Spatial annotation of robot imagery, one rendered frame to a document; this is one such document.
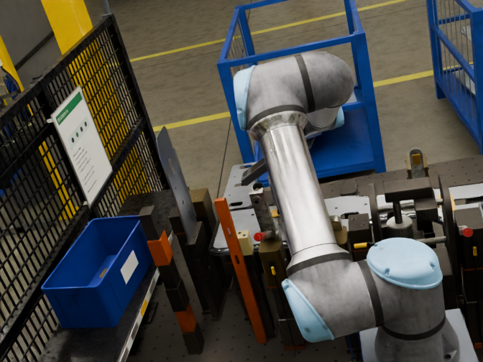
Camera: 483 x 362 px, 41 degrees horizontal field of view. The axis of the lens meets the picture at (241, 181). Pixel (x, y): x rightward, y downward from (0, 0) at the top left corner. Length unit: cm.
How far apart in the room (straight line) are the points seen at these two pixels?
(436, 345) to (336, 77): 52
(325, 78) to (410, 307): 44
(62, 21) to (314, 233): 135
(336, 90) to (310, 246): 32
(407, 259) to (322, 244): 14
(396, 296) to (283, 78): 45
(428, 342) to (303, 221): 30
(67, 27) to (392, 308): 150
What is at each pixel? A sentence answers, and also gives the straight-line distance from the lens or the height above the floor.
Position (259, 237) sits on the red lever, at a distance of 156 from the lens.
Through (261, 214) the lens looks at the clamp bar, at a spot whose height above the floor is 114.
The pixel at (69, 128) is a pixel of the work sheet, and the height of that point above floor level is 138.
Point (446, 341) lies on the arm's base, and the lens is 121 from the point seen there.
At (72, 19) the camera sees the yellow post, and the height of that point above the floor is 160.
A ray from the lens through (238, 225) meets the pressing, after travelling 190.
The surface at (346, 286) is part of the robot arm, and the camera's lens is 109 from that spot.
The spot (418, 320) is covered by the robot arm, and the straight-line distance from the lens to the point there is 114.
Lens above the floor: 200
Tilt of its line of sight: 28 degrees down
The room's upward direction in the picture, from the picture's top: 16 degrees counter-clockwise
